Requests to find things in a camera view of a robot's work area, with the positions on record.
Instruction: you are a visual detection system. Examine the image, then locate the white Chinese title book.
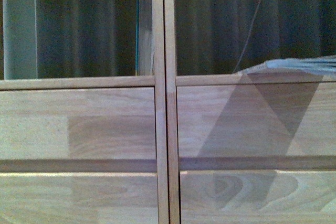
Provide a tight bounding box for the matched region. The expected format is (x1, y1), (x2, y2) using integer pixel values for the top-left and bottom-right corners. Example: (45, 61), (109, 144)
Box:
(235, 55), (335, 76)

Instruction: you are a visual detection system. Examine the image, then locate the left wooden shelf unit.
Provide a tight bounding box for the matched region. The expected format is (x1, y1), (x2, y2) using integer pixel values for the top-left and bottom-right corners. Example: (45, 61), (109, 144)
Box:
(1, 0), (169, 223)

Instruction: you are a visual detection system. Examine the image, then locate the wooden shelf unit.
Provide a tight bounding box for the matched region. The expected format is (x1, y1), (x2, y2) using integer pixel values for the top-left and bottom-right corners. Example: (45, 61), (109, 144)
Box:
(164, 0), (335, 223)
(1, 0), (169, 223)

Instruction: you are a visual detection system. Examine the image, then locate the right wooden shelf unit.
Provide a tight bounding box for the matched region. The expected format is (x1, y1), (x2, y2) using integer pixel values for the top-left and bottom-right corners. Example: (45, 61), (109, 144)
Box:
(164, 0), (335, 223)

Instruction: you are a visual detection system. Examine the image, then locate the teal cover upright book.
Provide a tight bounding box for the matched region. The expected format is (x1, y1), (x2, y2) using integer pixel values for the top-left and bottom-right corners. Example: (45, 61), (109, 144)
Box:
(135, 0), (154, 76)

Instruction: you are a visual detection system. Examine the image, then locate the upper left wooden drawer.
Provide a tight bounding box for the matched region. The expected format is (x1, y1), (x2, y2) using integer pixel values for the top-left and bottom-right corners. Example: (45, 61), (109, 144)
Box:
(1, 88), (155, 159)

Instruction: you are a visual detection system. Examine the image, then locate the wooden drawer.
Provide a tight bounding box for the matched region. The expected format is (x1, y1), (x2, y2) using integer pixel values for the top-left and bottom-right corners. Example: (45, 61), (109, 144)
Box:
(1, 88), (155, 159)
(180, 170), (335, 223)
(1, 173), (159, 223)
(177, 83), (335, 158)

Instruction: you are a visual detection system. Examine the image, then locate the dark pleated curtain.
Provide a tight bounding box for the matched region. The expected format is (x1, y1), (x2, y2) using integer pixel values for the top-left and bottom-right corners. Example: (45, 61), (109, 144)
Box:
(36, 0), (335, 78)

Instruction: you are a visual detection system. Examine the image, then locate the upper right wooden drawer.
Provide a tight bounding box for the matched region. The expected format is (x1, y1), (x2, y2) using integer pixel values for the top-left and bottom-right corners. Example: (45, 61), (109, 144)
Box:
(177, 83), (335, 158)

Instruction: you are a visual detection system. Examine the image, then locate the lower right wooden drawer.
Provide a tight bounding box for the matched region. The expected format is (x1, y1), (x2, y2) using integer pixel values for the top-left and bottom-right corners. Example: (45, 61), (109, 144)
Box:
(180, 170), (335, 223)

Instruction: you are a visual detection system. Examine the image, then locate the lower left wooden drawer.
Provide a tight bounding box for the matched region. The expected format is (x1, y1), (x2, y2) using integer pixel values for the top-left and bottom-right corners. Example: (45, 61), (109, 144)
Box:
(1, 173), (159, 223)

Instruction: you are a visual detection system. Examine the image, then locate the thin white hanging cable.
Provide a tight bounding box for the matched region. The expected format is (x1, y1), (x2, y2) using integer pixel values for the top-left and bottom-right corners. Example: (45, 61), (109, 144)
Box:
(232, 0), (264, 74)

